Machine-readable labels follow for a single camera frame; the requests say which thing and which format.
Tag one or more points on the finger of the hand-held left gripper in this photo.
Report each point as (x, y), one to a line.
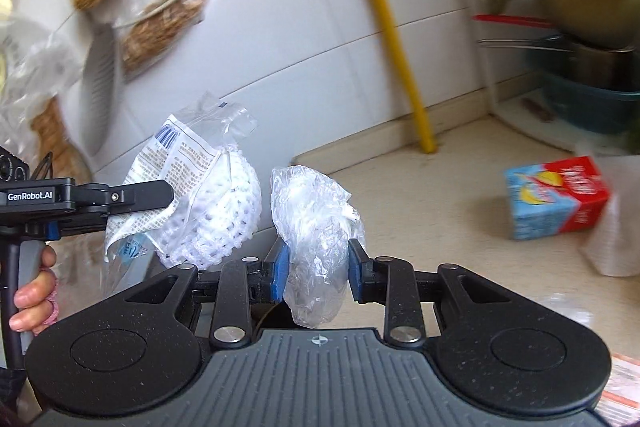
(150, 197)

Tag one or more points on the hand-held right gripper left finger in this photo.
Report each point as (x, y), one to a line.
(281, 272)

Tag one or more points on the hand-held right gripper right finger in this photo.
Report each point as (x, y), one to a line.
(356, 272)

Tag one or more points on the printed clear plastic bag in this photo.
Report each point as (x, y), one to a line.
(180, 152)

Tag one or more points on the white foam fruit net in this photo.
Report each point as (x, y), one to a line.
(225, 207)

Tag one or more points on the person's left hand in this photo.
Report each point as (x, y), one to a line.
(32, 302)

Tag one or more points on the metal slotted skimmer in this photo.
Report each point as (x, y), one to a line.
(100, 82)

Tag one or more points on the hanging clear plastic bag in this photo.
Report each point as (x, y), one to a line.
(35, 67)

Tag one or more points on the bag of dried brown sticks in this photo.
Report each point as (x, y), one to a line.
(165, 27)

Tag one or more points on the blue and red drink carton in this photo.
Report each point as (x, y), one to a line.
(550, 202)

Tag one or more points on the white dish rack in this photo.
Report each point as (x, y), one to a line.
(525, 127)

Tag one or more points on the yellow pipe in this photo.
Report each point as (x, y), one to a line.
(390, 32)

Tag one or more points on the blue basin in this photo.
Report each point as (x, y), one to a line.
(590, 107)

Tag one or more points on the orange and white carton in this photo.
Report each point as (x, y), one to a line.
(622, 387)

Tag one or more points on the green colander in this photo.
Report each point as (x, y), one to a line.
(575, 2)

